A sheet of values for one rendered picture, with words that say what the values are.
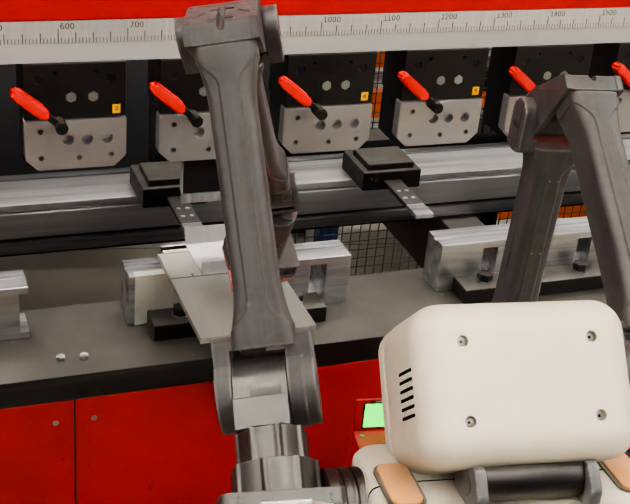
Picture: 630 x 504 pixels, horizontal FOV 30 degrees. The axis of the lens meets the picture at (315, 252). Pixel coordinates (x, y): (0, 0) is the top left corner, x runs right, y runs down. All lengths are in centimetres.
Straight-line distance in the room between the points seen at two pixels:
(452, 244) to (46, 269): 207
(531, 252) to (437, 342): 56
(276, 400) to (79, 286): 273
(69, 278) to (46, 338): 195
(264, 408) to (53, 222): 107
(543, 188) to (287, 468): 60
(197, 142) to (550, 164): 58
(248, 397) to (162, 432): 82
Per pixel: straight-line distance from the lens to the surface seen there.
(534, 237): 159
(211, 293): 183
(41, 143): 179
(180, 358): 190
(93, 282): 387
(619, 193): 140
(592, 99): 145
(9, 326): 194
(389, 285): 216
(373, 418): 192
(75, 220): 216
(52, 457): 195
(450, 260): 214
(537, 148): 153
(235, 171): 117
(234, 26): 118
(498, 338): 108
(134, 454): 198
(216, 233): 198
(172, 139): 182
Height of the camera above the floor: 192
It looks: 28 degrees down
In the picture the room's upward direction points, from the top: 6 degrees clockwise
